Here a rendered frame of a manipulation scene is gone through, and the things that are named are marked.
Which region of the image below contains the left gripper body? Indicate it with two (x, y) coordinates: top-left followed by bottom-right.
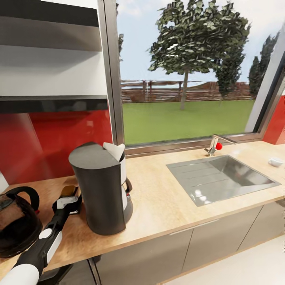
(52, 202), (78, 220)

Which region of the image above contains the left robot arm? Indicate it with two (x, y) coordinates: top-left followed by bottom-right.
(0, 194), (83, 285)

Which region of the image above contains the coffee cup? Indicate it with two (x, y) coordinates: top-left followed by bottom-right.
(268, 158), (284, 167)

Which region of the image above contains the electric kettle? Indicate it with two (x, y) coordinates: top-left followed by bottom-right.
(0, 186), (43, 258)

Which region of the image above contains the paper coffee filter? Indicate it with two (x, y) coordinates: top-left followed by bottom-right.
(103, 142), (125, 161)

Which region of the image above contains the bottle of coffee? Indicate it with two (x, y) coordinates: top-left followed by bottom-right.
(60, 186), (83, 215)

